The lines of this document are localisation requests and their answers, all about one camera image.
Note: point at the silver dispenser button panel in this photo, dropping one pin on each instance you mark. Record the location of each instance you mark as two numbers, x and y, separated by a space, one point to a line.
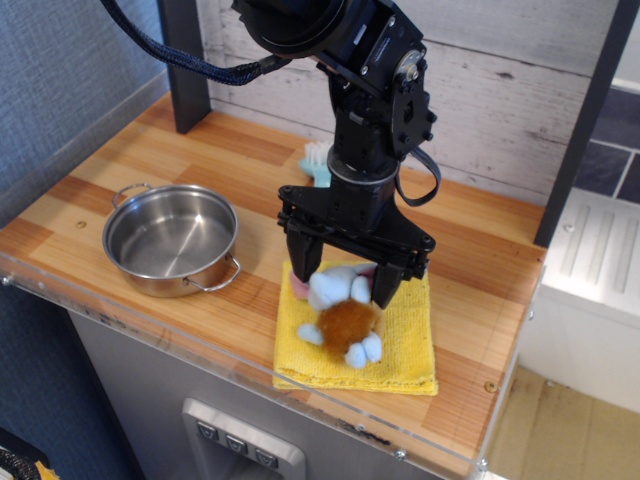
225 447

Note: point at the yellow black object corner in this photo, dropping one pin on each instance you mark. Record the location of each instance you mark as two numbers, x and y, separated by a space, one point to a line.
20 460

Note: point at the black left shelf post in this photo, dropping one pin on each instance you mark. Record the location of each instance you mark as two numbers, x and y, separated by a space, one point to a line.
189 91

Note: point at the black right shelf post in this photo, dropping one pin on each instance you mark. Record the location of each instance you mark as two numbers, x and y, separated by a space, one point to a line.
618 67

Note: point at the yellow folded towel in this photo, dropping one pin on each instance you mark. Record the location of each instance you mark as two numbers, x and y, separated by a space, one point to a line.
408 362

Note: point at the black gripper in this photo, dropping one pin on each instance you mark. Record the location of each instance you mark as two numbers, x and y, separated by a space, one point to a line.
363 221

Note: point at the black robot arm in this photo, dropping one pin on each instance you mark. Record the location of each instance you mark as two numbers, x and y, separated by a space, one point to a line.
374 59

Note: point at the stainless steel pot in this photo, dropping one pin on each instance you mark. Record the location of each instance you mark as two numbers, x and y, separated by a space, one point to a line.
172 241

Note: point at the blue and brown plush toy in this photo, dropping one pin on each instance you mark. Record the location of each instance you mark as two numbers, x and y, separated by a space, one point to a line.
349 325

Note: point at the clear acrylic edge guard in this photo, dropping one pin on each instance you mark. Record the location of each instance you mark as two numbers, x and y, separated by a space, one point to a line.
449 343

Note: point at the light blue dish brush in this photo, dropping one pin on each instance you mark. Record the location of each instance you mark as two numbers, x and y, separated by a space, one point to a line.
315 163

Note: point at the black shelf post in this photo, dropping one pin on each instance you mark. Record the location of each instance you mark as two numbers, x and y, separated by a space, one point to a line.
618 67
189 91

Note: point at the white ridged side counter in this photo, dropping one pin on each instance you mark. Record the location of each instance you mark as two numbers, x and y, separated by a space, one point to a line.
583 330

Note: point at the grey toy fridge cabinet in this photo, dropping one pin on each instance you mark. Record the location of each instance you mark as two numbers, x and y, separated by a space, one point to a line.
149 367

